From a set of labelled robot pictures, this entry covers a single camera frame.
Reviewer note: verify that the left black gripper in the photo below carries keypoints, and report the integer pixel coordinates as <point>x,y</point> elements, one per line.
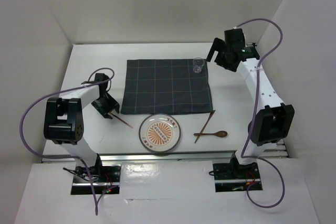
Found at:
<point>113,104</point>

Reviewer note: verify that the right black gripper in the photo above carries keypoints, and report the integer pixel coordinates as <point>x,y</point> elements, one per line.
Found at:
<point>218,44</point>

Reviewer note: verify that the copper fork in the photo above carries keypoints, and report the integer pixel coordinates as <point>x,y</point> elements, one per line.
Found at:
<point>121,120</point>

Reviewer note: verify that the small clear glass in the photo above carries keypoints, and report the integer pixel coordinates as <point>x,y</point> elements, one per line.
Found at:
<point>198,64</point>

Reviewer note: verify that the dark grey checked cloth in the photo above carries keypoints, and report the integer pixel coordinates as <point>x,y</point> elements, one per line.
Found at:
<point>166,86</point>

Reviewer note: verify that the patterned ceramic plate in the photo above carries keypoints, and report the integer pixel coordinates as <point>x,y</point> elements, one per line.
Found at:
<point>160,133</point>

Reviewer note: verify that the brown wooden spoon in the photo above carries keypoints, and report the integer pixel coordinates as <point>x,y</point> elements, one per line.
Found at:
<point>217,134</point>

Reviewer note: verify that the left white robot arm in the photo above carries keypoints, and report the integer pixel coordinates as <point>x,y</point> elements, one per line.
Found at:
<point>64,123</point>

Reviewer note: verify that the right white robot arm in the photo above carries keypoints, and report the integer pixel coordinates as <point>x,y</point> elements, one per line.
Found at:
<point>247,53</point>

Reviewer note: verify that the copper knife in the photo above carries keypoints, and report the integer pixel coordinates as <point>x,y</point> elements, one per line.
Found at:
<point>205,125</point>

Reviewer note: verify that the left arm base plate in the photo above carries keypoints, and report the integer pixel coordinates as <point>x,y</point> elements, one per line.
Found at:
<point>108,181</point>

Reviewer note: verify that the aluminium frame rail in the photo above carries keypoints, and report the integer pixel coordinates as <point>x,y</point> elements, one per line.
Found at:
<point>278,145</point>

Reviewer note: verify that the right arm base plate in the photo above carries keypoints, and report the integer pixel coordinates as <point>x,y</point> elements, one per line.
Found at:
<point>229,177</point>

